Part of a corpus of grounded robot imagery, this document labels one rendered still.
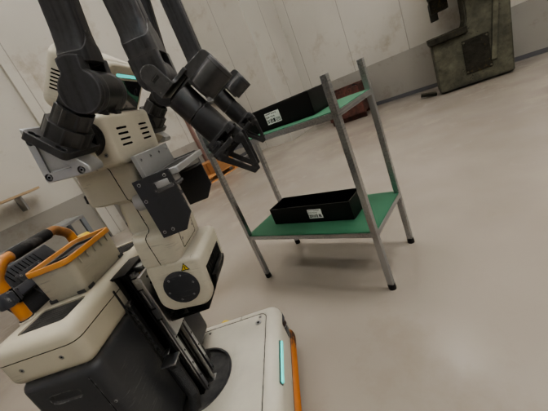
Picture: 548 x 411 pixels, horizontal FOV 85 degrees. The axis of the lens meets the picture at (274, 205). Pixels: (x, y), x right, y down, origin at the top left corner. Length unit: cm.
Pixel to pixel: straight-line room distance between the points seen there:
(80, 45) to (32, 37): 617
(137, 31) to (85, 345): 72
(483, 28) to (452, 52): 47
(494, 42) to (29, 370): 636
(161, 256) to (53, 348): 32
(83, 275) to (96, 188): 27
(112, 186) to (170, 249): 22
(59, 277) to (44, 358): 21
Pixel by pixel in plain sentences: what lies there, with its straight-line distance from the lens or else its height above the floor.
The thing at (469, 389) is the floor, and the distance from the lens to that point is 134.
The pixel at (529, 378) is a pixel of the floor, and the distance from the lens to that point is 138.
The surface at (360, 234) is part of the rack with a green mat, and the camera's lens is 154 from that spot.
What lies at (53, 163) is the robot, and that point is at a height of 115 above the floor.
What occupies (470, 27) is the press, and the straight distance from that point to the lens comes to 629.
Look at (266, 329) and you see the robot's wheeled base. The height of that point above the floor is 28.
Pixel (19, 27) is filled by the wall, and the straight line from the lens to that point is 688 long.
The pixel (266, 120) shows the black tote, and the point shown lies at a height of 100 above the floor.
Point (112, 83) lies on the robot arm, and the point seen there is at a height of 124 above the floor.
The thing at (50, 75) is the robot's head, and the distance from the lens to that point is 88.
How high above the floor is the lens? 110
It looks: 18 degrees down
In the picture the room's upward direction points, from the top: 24 degrees counter-clockwise
